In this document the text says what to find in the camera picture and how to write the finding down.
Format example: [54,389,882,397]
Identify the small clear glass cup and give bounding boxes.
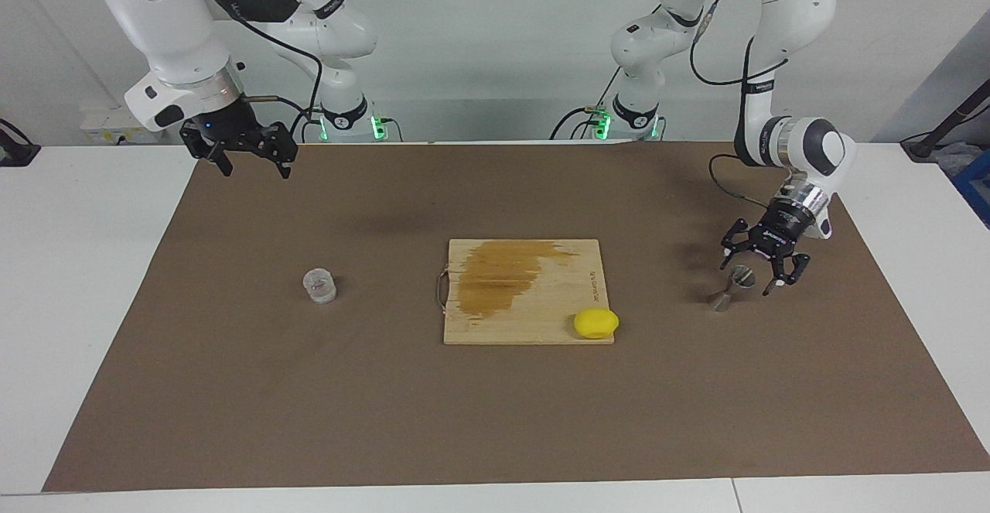
[302,268,338,304]

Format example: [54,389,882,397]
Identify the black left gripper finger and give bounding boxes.
[763,251,811,297]
[720,219,753,270]

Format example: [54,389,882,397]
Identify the white power strip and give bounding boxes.
[80,107,155,145]

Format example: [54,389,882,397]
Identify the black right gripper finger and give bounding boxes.
[179,125,233,177]
[255,121,298,180]

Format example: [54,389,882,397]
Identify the brown table mat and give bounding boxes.
[43,142,990,492]

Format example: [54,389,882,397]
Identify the blue crate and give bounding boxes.
[953,149,990,227]

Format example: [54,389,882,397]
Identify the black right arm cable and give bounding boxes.
[197,0,324,142]

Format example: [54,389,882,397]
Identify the yellow lemon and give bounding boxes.
[573,308,620,340]

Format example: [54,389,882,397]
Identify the stained wooden cutting board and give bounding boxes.
[437,238,616,345]

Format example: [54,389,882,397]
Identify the steel double jigger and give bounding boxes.
[708,265,756,313]

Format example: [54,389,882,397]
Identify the black tripod leg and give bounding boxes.
[901,80,990,162]

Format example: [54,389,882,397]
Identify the black stand base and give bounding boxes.
[0,118,41,167]

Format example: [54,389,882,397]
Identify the black base cable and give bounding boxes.
[551,72,623,140]
[288,107,326,142]

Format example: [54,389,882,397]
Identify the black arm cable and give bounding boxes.
[657,0,790,208]
[197,0,324,142]

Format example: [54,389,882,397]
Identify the clear plastic bag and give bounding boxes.
[934,142,977,179]

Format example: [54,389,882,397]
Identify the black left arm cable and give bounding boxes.
[657,0,790,208]

